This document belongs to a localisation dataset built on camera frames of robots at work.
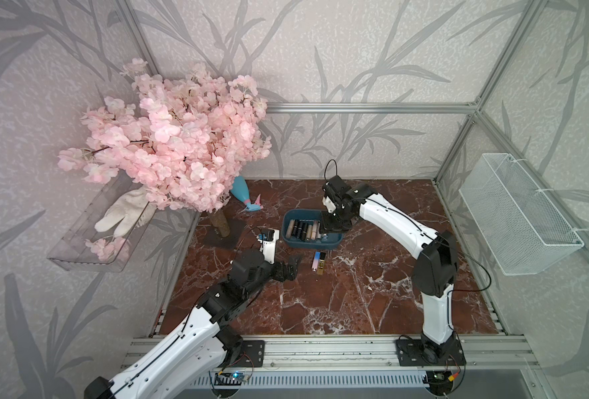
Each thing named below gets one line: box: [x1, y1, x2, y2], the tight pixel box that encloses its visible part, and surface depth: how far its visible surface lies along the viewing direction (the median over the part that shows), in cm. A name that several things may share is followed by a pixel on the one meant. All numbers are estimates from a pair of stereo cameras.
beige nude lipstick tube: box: [285, 218, 296, 239], surface depth 103 cm
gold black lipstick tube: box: [317, 251, 327, 276], surface depth 93 cm
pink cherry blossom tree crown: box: [56, 58, 272, 212], surface depth 59 cm
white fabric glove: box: [94, 187, 157, 238], surface depth 67 cm
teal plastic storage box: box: [281, 208, 345, 249], surface depth 101 cm
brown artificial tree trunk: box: [208, 208, 231, 238], surface depth 95 cm
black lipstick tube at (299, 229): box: [296, 220, 304, 240], surface depth 103 cm
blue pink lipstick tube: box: [311, 251, 321, 272], surface depth 93 cm
